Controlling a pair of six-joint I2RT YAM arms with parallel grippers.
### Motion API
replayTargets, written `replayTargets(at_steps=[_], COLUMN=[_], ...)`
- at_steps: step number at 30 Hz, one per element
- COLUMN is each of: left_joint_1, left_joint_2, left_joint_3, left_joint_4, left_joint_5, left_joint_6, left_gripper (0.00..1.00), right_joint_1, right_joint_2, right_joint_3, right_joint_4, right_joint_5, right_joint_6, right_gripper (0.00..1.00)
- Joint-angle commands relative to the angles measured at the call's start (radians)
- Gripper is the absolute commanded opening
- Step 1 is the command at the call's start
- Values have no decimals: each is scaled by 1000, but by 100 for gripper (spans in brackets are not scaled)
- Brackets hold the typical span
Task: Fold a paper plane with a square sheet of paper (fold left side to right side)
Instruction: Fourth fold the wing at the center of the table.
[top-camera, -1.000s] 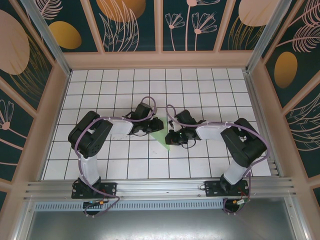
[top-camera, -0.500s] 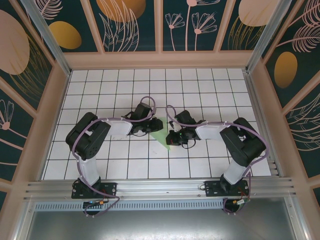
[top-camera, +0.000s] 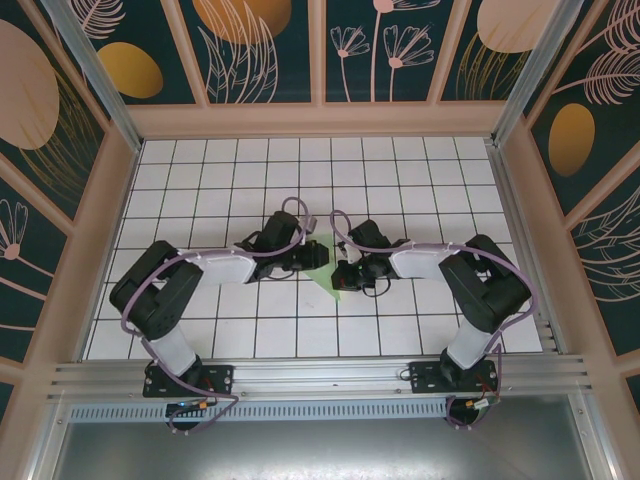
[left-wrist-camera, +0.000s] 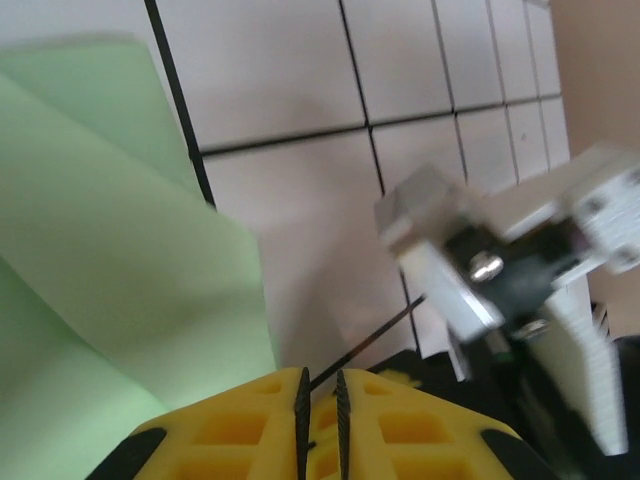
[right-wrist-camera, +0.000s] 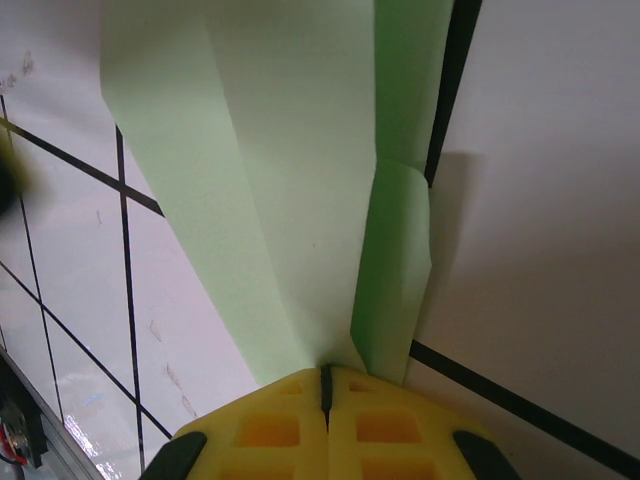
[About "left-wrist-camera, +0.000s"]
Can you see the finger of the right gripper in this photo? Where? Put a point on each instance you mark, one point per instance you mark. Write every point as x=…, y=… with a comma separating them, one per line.
x=400, y=378

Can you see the light green cloth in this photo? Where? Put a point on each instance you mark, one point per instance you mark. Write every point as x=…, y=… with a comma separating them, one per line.
x=100, y=225

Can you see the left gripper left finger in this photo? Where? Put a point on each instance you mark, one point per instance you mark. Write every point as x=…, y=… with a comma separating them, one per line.
x=225, y=435

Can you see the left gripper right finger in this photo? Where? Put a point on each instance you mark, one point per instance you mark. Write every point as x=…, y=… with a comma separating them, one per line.
x=425, y=435

